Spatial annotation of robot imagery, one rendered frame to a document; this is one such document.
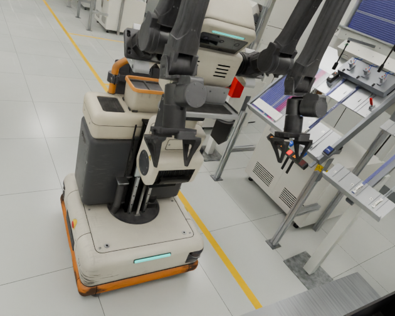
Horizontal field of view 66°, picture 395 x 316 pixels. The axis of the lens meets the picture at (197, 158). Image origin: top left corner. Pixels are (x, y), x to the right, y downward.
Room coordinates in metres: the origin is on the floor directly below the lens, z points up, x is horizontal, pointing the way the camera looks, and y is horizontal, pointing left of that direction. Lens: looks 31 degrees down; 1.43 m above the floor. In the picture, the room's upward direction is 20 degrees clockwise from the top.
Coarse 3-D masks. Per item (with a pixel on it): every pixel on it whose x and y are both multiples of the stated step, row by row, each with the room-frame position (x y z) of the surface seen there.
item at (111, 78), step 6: (126, 66) 1.43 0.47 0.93; (108, 72) 1.31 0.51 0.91; (120, 72) 1.40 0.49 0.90; (126, 72) 1.42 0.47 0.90; (132, 72) 1.43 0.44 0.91; (150, 72) 1.50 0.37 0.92; (156, 72) 1.52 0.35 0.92; (108, 78) 1.31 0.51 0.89; (114, 78) 1.30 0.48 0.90; (120, 78) 1.37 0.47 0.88; (114, 84) 1.30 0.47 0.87; (120, 84) 1.38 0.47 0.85; (120, 90) 1.37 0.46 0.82
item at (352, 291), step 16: (320, 288) 0.62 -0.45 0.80; (336, 288) 0.64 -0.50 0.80; (352, 288) 0.67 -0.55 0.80; (368, 288) 0.69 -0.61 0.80; (272, 304) 0.52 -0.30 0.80; (288, 304) 0.53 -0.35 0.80; (304, 304) 0.55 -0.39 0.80; (320, 304) 0.57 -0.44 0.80; (336, 304) 0.59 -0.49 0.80; (352, 304) 0.61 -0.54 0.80
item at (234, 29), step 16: (224, 0) 1.02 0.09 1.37; (240, 0) 1.07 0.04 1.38; (208, 16) 0.95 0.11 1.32; (224, 16) 0.98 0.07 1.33; (240, 16) 1.03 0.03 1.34; (208, 32) 0.95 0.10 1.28; (224, 32) 0.97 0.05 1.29; (240, 32) 1.00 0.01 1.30; (208, 48) 1.03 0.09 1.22; (224, 48) 1.05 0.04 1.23; (240, 48) 1.07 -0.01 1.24
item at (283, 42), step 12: (300, 0) 1.08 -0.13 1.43; (312, 0) 1.05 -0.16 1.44; (300, 12) 1.06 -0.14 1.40; (312, 12) 1.07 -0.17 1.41; (288, 24) 1.08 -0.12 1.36; (300, 24) 1.06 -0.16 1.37; (288, 36) 1.07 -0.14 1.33; (300, 36) 1.09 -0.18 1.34; (276, 48) 1.06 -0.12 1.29; (288, 48) 1.08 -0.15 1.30; (264, 60) 1.08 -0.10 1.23; (276, 60) 1.06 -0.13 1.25; (264, 72) 1.08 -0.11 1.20
